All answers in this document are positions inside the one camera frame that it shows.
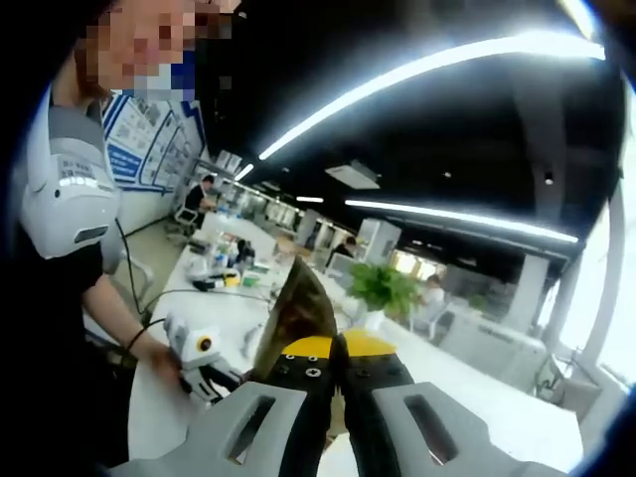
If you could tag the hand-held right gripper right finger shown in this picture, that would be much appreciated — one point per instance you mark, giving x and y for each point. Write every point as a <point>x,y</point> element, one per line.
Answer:
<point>377,377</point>

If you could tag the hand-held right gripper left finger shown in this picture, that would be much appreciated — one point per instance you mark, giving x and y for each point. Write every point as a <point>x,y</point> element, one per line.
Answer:
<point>298,377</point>

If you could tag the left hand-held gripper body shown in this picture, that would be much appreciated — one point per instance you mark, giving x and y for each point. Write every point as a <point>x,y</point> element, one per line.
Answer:
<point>191,348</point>

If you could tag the single gold mask packet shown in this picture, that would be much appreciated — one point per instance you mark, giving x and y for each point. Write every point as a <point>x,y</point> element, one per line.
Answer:
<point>303,308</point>

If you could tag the green box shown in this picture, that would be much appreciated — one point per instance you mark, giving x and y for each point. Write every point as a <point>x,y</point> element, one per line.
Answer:
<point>256,279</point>

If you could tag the person's left hand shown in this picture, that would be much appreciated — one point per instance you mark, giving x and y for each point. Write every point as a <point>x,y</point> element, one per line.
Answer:
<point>159,360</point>

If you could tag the white plant pot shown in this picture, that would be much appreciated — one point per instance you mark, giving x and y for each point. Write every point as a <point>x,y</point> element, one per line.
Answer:
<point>375,320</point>

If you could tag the spare yellow tipped gripper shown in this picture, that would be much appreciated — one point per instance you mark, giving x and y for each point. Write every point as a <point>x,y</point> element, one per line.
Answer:
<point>218,284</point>

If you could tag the green potted plant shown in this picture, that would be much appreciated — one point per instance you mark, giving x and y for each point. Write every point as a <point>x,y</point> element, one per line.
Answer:
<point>382,288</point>

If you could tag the white sofa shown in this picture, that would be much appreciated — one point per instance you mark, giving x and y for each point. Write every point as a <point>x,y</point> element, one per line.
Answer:
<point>492,348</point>

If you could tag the person in black shirt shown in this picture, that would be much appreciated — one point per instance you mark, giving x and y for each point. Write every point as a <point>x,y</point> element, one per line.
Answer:
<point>49,348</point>

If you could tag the white table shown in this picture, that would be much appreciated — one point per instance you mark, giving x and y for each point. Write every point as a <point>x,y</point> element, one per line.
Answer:
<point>522,417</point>

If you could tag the straight ceiling light strip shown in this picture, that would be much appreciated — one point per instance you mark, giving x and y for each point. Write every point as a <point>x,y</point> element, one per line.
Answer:
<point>462,218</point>

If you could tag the white chest device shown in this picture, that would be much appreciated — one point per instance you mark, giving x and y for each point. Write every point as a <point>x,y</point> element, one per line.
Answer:
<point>69,199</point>

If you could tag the ceiling air conditioner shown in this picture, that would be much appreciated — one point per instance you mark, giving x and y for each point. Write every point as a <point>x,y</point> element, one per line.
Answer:
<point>353,176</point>

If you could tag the long curved ceiling light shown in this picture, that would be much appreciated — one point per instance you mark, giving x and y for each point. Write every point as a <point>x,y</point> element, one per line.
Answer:
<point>397,74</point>

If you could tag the blue wall poster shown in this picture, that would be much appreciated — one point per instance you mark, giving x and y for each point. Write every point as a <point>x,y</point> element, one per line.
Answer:
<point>149,144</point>

